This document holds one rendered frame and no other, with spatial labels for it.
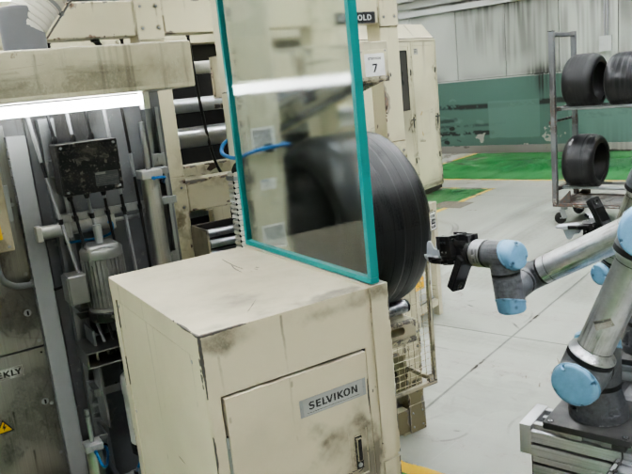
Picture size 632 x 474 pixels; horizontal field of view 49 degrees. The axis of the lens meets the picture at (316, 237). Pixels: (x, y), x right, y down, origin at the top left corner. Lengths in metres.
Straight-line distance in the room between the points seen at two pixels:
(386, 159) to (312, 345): 0.98
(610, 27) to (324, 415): 12.15
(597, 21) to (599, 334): 11.66
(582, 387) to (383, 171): 0.83
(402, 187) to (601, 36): 11.18
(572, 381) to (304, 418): 0.75
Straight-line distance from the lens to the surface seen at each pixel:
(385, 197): 2.07
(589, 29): 13.30
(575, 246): 1.88
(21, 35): 2.15
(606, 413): 2.00
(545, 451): 2.10
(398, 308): 2.32
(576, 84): 7.31
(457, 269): 1.94
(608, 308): 1.75
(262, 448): 1.30
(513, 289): 1.83
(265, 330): 1.23
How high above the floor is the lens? 1.66
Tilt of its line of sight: 12 degrees down
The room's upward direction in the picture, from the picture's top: 6 degrees counter-clockwise
